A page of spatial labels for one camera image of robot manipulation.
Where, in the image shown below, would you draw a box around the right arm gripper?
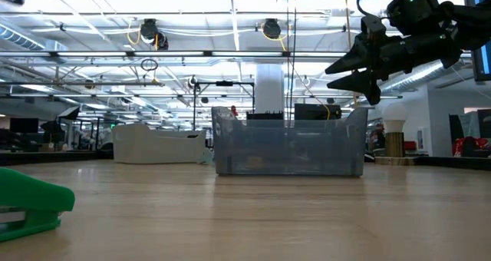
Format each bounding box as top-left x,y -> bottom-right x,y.
325,29 -> 464,106

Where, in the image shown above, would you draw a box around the small green stapler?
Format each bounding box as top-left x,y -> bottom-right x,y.
0,167 -> 76,243

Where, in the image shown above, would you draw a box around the black box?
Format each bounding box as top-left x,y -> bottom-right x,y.
245,111 -> 285,121
294,103 -> 342,121

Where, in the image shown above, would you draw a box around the brass lamp with white bulb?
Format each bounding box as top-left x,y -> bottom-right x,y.
374,101 -> 417,167

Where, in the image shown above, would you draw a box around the white building column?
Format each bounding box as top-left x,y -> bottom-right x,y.
255,63 -> 285,114

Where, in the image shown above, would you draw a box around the grey translucent plastic bin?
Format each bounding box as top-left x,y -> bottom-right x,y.
211,106 -> 369,177

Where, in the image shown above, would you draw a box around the monitor with blue screen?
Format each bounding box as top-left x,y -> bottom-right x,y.
462,0 -> 491,82

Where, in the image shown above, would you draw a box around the red and white bag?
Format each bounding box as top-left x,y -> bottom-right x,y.
451,136 -> 491,158

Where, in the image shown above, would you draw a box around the white plastic bin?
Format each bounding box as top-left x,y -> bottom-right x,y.
112,122 -> 208,165

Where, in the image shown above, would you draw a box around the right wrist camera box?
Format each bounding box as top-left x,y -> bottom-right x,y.
360,14 -> 387,45

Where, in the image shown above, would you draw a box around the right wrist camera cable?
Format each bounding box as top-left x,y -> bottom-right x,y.
355,0 -> 407,20

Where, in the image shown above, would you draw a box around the black hanging cables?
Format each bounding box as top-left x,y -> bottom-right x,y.
285,0 -> 298,127

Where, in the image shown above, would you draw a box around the black ceiling cable reel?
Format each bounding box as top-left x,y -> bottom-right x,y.
262,18 -> 283,40
138,18 -> 170,51

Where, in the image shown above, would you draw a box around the black tubular stand frame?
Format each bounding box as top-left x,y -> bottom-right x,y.
192,80 -> 256,131

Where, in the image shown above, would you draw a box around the black aluminium table frame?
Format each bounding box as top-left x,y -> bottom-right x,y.
0,150 -> 491,172

